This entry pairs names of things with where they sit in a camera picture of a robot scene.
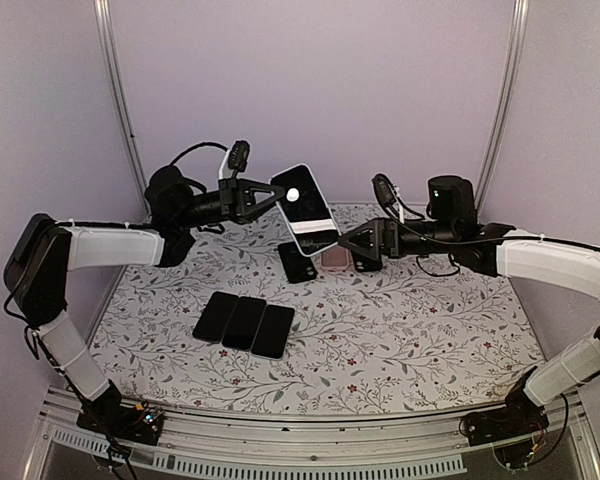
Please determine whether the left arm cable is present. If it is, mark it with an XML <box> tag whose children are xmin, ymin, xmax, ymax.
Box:
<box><xmin>3</xmin><ymin>141</ymin><xmax>231</xmax><ymax>480</ymax></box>

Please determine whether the black phone case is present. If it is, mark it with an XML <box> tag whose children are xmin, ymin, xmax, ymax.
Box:
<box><xmin>277</xmin><ymin>242</ymin><xmax>317</xmax><ymax>284</ymax></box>
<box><xmin>352</xmin><ymin>255</ymin><xmax>383</xmax><ymax>273</ymax></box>

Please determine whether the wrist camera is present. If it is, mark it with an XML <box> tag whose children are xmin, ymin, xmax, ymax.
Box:
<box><xmin>218</xmin><ymin>140</ymin><xmax>251</xmax><ymax>180</ymax></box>
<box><xmin>372</xmin><ymin>173</ymin><xmax>405</xmax><ymax>222</ymax></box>

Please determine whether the pink phone case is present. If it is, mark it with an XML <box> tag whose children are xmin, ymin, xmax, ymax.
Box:
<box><xmin>320</xmin><ymin>247</ymin><xmax>350</xmax><ymax>271</ymax></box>

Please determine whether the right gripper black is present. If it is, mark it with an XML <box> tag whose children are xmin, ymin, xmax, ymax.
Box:
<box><xmin>340</xmin><ymin>217</ymin><xmax>458</xmax><ymax>260</ymax></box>

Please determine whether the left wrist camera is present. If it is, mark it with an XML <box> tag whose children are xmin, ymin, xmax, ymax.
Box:
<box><xmin>218</xmin><ymin>140</ymin><xmax>251</xmax><ymax>180</ymax></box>

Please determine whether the aluminium frame post left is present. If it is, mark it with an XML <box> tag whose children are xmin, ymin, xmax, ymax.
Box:
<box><xmin>93</xmin><ymin>0</ymin><xmax>150</xmax><ymax>215</ymax></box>

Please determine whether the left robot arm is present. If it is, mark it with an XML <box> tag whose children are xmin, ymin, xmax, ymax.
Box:
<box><xmin>3</xmin><ymin>165</ymin><xmax>285</xmax><ymax>434</ymax></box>

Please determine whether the floral table mat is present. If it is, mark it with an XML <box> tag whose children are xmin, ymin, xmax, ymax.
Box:
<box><xmin>90</xmin><ymin>211</ymin><xmax>544</xmax><ymax>415</ymax></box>

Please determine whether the dark purple phone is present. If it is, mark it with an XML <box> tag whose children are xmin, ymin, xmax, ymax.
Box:
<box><xmin>270</xmin><ymin>164</ymin><xmax>340</xmax><ymax>257</ymax></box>

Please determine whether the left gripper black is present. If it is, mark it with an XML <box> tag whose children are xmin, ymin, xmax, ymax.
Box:
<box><xmin>176</xmin><ymin>176</ymin><xmax>288</xmax><ymax>229</ymax></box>

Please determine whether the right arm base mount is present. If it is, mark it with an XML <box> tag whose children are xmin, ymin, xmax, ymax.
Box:
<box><xmin>458</xmin><ymin>406</ymin><xmax>549</xmax><ymax>446</ymax></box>

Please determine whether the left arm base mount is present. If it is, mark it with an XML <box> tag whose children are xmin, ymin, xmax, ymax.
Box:
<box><xmin>76</xmin><ymin>402</ymin><xmax>164</xmax><ymax>446</ymax></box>

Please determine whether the aluminium frame post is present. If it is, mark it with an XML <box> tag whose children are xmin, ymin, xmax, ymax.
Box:
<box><xmin>475</xmin><ymin>0</ymin><xmax>530</xmax><ymax>212</ymax></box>
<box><xmin>93</xmin><ymin>0</ymin><xmax>150</xmax><ymax>215</ymax></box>

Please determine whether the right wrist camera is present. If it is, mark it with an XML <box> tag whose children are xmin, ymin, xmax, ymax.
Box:
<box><xmin>372</xmin><ymin>173</ymin><xmax>405</xmax><ymax>222</ymax></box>

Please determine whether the aluminium frame post right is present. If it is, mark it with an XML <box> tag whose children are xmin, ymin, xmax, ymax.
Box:
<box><xmin>475</xmin><ymin>0</ymin><xmax>530</xmax><ymax>212</ymax></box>

